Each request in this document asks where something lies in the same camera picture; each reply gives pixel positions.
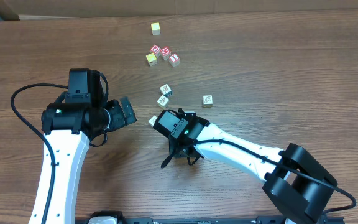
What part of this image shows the yellow block far top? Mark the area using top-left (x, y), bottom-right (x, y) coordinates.
top-left (150, 22), bottom-right (161, 35)

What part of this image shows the red block letter I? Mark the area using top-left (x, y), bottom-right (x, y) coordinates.
top-left (168, 54), bottom-right (180, 67)

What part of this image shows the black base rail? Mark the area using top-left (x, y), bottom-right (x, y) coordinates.
top-left (76, 210), bottom-right (346, 224)

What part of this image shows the yellow wooden block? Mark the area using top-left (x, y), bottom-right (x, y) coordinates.
top-left (146, 53), bottom-right (158, 66)

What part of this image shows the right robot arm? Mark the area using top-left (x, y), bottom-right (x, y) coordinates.
top-left (149, 110), bottom-right (337, 223)

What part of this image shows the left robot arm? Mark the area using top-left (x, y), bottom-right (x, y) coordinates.
top-left (29, 68), bottom-right (136, 223)

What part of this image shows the wooden block star drawing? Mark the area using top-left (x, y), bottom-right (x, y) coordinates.
top-left (157, 95), bottom-right (169, 109)

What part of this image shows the red block letter C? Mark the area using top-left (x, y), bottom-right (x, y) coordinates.
top-left (150, 44), bottom-right (161, 58)

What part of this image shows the wooden block blue side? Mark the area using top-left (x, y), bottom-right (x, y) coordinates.
top-left (160, 84), bottom-right (172, 97)

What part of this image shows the red block letter M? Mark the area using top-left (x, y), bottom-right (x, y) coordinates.
top-left (160, 47), bottom-right (172, 60)

